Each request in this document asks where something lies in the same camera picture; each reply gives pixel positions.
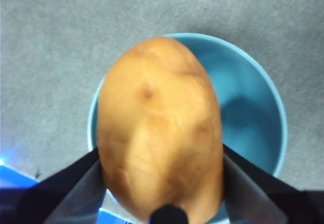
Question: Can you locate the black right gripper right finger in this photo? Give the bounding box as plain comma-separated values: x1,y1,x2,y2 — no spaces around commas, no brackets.
222,143,324,224

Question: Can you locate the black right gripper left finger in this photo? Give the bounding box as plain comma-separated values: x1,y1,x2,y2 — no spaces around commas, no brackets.
0,147,107,224

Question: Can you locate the blue bowl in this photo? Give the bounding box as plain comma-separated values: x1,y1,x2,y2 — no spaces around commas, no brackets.
87,32,288,224

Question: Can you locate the brown potato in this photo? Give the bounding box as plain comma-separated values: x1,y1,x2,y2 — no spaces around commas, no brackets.
96,35,225,224

